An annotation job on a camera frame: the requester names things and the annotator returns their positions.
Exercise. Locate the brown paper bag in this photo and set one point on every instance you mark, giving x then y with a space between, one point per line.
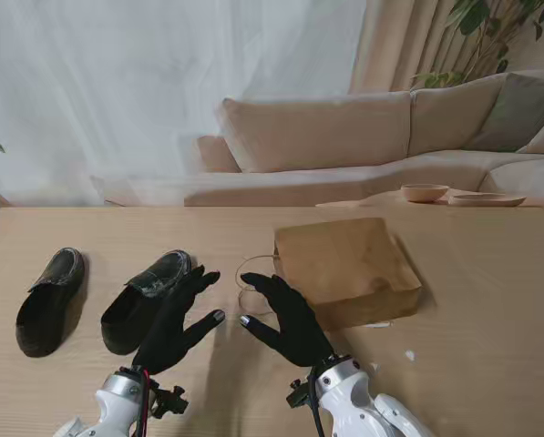
349 268

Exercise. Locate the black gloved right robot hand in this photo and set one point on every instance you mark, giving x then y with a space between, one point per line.
294 318

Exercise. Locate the grey sofa cushion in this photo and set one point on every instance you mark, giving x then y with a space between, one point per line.
522 114

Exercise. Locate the black leather loafer shoe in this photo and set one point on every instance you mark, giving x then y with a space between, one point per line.
135 309
48 305

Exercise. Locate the low light wooden side table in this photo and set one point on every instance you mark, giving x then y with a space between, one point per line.
385 199

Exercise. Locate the beige corner sofa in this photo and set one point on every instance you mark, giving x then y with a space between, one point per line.
317 132

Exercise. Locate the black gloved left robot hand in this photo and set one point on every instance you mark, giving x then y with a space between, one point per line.
171 318

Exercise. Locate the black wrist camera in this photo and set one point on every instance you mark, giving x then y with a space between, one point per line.
299 395
169 400

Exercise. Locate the light wooden bowl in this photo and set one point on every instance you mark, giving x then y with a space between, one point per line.
424 192

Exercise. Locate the beige drape curtain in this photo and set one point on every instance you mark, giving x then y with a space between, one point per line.
403 45

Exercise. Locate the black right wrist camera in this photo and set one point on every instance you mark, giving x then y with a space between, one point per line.
299 395

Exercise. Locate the shallow light wooden dish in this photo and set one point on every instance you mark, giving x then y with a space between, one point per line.
485 200

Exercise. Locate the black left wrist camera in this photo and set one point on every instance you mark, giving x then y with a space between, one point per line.
169 400

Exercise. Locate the thin white paper strip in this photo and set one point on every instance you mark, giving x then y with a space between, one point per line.
381 324

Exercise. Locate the small white paper scrap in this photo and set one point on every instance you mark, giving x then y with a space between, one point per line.
409 356

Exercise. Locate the white sheer curtain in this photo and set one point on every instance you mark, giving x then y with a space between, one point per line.
116 91

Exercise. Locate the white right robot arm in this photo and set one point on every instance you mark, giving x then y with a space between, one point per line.
358 405

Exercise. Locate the green leafy houseplant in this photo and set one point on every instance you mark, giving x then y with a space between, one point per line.
474 18

